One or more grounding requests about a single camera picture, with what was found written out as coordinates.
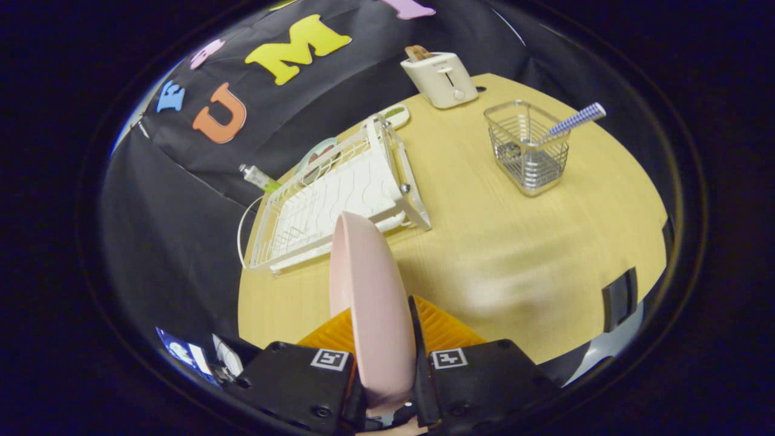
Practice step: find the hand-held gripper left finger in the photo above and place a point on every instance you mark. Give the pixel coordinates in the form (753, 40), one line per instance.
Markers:
(290, 384)

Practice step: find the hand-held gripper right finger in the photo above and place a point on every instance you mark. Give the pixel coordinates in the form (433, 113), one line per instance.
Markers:
(484, 387)

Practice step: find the pink plate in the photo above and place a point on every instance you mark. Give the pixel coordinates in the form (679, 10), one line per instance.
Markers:
(372, 303)

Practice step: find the light green plate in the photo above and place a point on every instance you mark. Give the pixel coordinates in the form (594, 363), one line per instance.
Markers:
(312, 154)

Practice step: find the white divided dish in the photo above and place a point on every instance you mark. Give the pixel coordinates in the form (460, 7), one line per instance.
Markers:
(396, 112)

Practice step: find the white device stand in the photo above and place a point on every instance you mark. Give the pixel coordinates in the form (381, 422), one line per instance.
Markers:
(227, 357)

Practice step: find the computer monitor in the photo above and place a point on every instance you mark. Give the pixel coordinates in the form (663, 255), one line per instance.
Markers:
(184, 354)

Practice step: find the black table clamp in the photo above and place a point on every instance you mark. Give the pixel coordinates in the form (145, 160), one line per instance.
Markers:
(619, 300)

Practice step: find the black backdrop cloth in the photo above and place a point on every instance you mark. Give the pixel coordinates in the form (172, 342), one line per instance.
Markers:
(169, 230)

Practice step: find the white green bottle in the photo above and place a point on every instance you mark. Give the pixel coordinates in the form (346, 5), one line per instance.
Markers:
(259, 178)

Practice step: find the white toaster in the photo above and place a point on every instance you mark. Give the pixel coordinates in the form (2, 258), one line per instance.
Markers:
(445, 79)

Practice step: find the brown toast slice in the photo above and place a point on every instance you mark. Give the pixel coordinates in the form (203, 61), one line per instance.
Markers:
(418, 52)

